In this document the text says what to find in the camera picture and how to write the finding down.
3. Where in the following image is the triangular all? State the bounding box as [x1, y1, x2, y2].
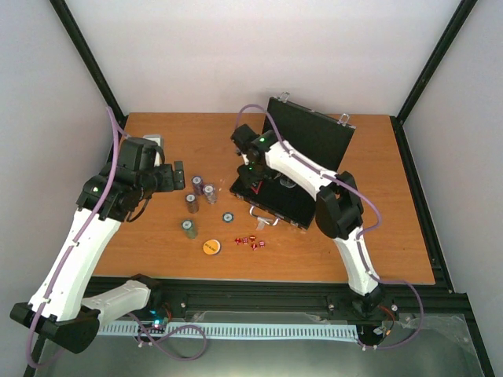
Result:
[251, 181, 263, 195]

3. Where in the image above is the single blue poker chip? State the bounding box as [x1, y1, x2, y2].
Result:
[222, 212, 234, 223]

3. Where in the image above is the black poker set case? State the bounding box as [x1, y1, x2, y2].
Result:
[230, 93, 363, 236]

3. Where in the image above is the clear round dealer button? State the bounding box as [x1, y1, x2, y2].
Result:
[280, 177, 296, 189]

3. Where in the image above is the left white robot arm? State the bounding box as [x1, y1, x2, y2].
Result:
[10, 134, 185, 353]

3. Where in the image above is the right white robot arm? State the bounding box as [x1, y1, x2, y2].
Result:
[230, 124, 384, 318]

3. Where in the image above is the purple chip stack rear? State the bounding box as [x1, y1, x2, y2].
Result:
[191, 175, 204, 196]

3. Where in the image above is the purple chip stack right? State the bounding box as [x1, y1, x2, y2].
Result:
[203, 184, 218, 204]

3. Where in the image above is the green chip stack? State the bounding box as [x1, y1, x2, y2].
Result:
[181, 219, 198, 240]

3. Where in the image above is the orange big blind button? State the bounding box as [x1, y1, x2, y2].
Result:
[203, 239, 222, 255]

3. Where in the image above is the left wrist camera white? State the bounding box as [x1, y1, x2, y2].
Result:
[143, 134, 163, 167]

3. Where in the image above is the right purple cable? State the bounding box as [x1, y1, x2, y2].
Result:
[233, 104, 424, 351]

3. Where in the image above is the black aluminium frame rail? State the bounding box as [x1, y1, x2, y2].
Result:
[78, 276, 472, 327]

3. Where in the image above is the light blue slotted cable duct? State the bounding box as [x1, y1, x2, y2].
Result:
[97, 320, 358, 342]

